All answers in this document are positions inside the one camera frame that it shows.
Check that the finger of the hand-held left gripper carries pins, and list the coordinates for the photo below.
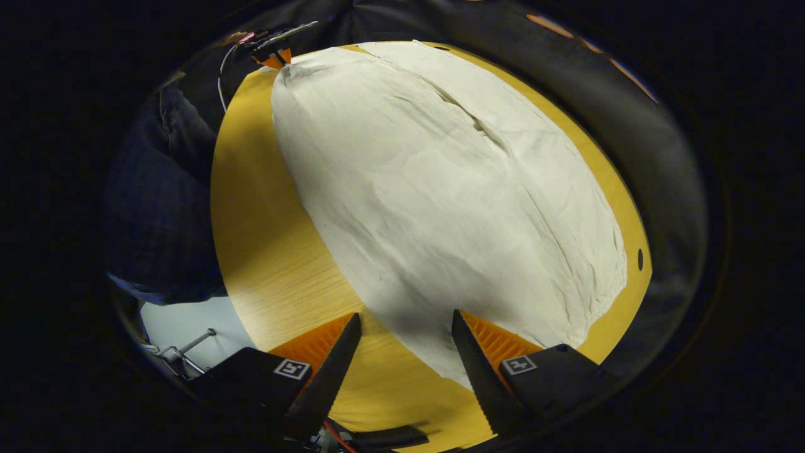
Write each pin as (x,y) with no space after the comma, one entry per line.
(277,60)

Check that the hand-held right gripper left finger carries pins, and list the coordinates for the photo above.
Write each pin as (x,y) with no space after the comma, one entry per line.
(330,377)

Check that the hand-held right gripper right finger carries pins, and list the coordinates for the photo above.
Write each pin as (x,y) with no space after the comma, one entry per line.
(481,377)

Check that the black backdrop cloth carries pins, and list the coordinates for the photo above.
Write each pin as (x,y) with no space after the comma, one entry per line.
(666,163)

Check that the white jeans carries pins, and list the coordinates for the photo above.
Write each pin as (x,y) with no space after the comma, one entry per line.
(440,207)

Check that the metal frame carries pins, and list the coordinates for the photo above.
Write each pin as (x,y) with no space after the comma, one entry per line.
(182,355)

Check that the person's dark blue trousers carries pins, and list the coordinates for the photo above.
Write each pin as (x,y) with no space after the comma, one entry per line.
(157,220)

